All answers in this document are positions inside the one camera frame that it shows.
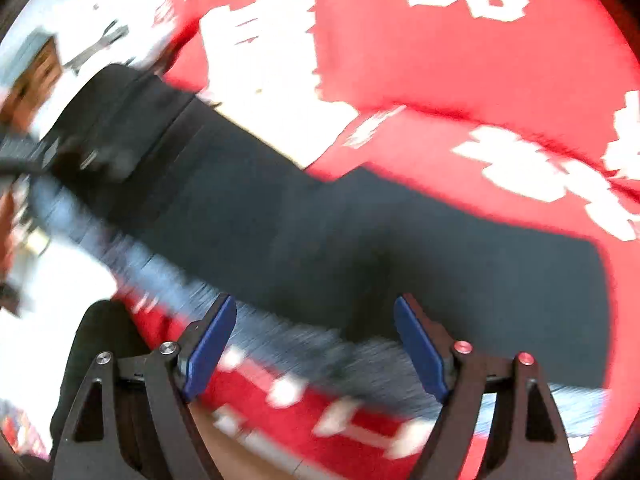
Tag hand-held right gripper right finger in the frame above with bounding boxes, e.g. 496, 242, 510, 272
393, 294, 578, 480

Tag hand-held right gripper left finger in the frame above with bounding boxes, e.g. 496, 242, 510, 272
51, 294, 238, 480

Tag black pants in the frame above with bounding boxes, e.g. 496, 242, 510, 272
50, 64, 613, 391

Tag brown wooden furniture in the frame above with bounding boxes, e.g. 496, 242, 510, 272
0, 30, 68, 131

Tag grey metal object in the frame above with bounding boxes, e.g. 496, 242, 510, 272
64, 21, 130, 75

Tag red printed blanket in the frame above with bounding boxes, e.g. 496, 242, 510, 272
112, 0, 640, 480

